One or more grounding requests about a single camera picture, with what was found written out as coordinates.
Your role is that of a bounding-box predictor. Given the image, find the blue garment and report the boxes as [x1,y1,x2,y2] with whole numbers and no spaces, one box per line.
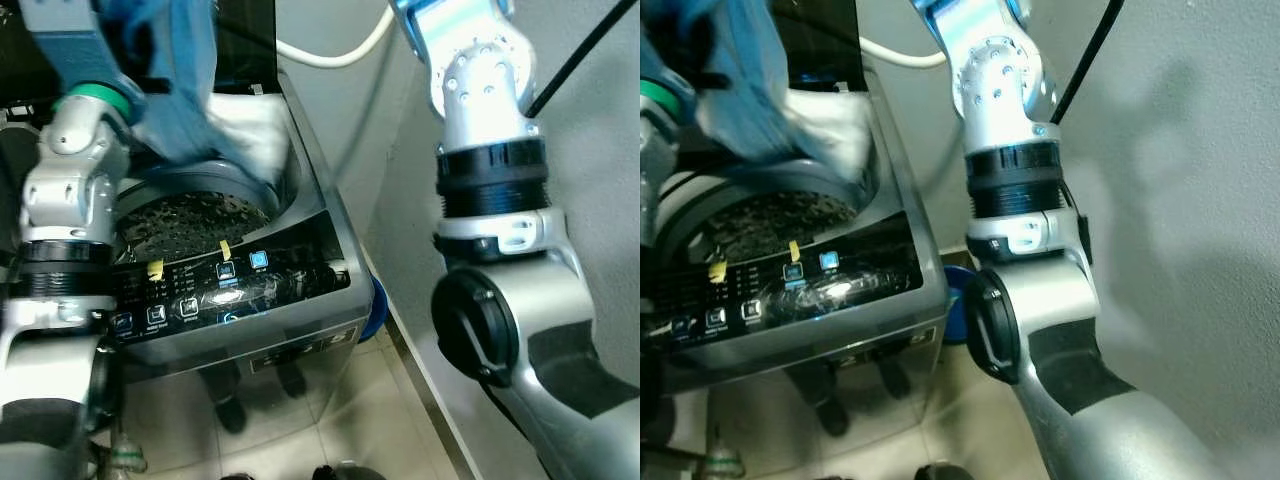
[688,0,873,173]
[118,0,283,193]

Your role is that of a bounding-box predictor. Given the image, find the dark patterned clothes in drum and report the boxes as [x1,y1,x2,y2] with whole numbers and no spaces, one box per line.
[118,190,274,265]
[700,188,863,265]

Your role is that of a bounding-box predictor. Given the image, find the grey top-load washing machine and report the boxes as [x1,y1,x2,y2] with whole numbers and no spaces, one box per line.
[0,0,377,379]
[640,0,952,399]

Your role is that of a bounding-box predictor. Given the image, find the blue plastic basin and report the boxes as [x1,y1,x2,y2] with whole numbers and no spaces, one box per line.
[940,262,977,347]
[358,274,390,342]

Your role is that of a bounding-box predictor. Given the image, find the clear plastic bottle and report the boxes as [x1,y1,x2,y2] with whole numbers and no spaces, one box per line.
[104,420,150,478]
[698,424,747,480]

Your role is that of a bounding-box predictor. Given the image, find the robot right leg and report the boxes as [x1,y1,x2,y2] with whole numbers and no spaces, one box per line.
[912,462,983,480]
[312,461,391,480]

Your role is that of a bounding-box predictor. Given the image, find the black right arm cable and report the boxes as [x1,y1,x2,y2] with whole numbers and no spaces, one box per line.
[526,0,638,118]
[1048,0,1123,128]

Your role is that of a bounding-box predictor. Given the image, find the white water hose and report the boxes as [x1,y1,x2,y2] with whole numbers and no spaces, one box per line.
[858,34,948,70]
[274,4,398,70]

